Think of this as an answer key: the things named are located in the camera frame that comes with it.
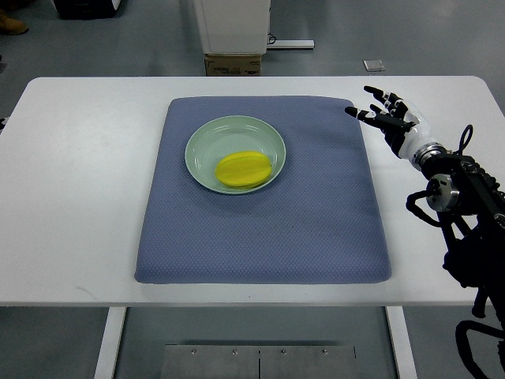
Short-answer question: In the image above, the brown shoe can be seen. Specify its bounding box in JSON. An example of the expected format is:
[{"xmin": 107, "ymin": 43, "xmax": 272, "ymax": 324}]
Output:
[{"xmin": 0, "ymin": 9, "xmax": 28, "ymax": 36}]

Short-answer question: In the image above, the white table leg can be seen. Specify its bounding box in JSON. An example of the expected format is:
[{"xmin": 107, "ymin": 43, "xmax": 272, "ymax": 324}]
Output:
[
  {"xmin": 94, "ymin": 307, "xmax": 127, "ymax": 379},
  {"xmin": 385, "ymin": 306, "xmax": 418, "ymax": 379}
]

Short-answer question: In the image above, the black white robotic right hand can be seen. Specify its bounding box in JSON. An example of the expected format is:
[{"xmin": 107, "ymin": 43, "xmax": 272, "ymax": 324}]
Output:
[{"xmin": 345, "ymin": 85, "xmax": 438, "ymax": 164}]

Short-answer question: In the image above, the black bin with white rim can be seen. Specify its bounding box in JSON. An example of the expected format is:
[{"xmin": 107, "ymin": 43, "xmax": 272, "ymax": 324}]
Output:
[{"xmin": 52, "ymin": 0, "xmax": 122, "ymax": 20}]

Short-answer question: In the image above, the small grey floor plate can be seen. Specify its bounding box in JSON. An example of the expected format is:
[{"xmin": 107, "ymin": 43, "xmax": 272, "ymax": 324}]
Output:
[{"xmin": 362, "ymin": 59, "xmax": 385, "ymax": 73}]

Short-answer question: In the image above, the brown cardboard box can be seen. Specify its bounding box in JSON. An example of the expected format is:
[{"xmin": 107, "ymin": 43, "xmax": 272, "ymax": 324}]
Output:
[{"xmin": 204, "ymin": 54, "xmax": 262, "ymax": 77}]

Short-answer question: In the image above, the right white table leg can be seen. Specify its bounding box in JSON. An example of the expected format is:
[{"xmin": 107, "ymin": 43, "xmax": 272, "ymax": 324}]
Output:
[{"xmin": 385, "ymin": 306, "xmax": 418, "ymax": 379}]

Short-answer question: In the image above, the light green plate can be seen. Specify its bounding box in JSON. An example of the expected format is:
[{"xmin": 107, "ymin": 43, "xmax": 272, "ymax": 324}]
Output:
[{"xmin": 185, "ymin": 115, "xmax": 286, "ymax": 194}]

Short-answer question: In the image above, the white metal floor bar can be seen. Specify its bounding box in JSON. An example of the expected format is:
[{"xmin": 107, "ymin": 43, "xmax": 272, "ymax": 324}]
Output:
[{"xmin": 267, "ymin": 39, "xmax": 315, "ymax": 50}]

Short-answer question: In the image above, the white machine cabinet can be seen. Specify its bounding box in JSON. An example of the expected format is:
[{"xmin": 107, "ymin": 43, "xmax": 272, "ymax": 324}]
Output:
[{"xmin": 193, "ymin": 0, "xmax": 271, "ymax": 55}]

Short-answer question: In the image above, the yellow starfruit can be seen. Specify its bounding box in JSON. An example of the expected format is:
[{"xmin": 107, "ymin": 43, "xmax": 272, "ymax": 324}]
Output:
[{"xmin": 214, "ymin": 151, "xmax": 272, "ymax": 189}]

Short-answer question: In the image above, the left white table leg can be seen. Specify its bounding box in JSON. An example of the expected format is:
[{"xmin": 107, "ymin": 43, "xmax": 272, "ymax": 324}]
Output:
[{"xmin": 94, "ymin": 307, "xmax": 127, "ymax": 379}]

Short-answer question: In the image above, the blue textured cushion mat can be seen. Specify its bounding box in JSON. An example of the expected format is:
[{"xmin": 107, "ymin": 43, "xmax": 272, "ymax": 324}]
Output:
[{"xmin": 135, "ymin": 96, "xmax": 391, "ymax": 284}]

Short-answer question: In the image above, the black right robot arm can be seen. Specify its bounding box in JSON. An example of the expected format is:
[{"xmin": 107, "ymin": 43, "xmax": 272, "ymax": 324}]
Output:
[{"xmin": 406, "ymin": 126, "xmax": 504, "ymax": 378}]

